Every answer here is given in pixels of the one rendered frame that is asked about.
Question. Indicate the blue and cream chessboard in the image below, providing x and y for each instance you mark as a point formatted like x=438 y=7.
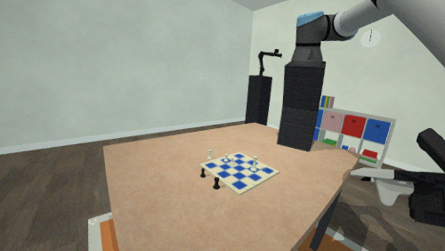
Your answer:
x=239 y=177

